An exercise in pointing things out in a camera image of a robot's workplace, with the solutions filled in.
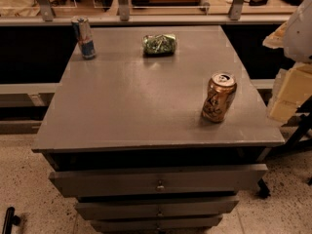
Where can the crushed green can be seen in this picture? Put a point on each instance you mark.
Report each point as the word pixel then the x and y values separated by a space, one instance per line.
pixel 159 44

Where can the black cabinet caster wheel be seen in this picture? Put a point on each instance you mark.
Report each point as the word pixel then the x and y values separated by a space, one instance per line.
pixel 264 191

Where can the bottom grey drawer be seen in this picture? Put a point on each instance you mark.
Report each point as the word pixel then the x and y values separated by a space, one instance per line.
pixel 162 223

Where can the black stand leg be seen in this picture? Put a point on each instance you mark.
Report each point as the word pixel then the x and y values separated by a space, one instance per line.
pixel 295 142

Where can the grey drawer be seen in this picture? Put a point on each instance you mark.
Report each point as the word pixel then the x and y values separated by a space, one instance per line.
pixel 162 223
pixel 117 182
pixel 166 207

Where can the top grey drawer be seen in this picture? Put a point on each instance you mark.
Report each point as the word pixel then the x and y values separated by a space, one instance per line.
pixel 117 182

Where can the middle grey drawer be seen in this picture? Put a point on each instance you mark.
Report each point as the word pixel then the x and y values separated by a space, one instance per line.
pixel 166 207

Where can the blue silver energy drink can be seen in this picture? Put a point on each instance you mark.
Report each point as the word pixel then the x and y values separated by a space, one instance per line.
pixel 84 37

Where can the grey drawer cabinet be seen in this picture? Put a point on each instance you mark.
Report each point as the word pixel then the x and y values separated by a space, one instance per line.
pixel 123 110

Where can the black handle on floor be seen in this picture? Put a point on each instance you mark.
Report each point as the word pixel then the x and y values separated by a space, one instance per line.
pixel 10 220

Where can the orange soda can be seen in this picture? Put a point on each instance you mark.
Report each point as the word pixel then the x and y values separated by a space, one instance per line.
pixel 220 94

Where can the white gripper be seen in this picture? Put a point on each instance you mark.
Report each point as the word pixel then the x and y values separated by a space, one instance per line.
pixel 299 33

